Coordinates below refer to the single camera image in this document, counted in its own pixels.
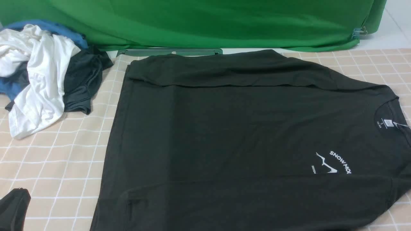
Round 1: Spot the dark teal garment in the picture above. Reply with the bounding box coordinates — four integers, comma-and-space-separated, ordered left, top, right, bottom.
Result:
0, 47, 113, 115

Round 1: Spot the binder clip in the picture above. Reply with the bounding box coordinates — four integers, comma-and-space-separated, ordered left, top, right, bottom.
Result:
351, 26, 368, 39

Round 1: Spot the dark gray long-sleeve top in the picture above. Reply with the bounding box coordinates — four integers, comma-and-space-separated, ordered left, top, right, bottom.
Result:
91, 50, 410, 231

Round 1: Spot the green backdrop cloth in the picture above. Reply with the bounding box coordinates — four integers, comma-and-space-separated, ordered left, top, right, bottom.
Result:
1, 0, 386, 52

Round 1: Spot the white garment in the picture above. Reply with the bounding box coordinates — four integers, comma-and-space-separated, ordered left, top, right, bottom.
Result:
0, 24, 80, 140

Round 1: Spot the beige grid tablecloth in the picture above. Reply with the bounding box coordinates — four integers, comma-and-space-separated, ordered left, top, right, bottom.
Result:
0, 48, 411, 231

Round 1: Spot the blue garment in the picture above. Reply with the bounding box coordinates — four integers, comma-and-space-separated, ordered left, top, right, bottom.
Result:
1, 19, 88, 101

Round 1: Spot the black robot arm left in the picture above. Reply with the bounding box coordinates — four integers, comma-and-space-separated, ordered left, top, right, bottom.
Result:
0, 188, 31, 231

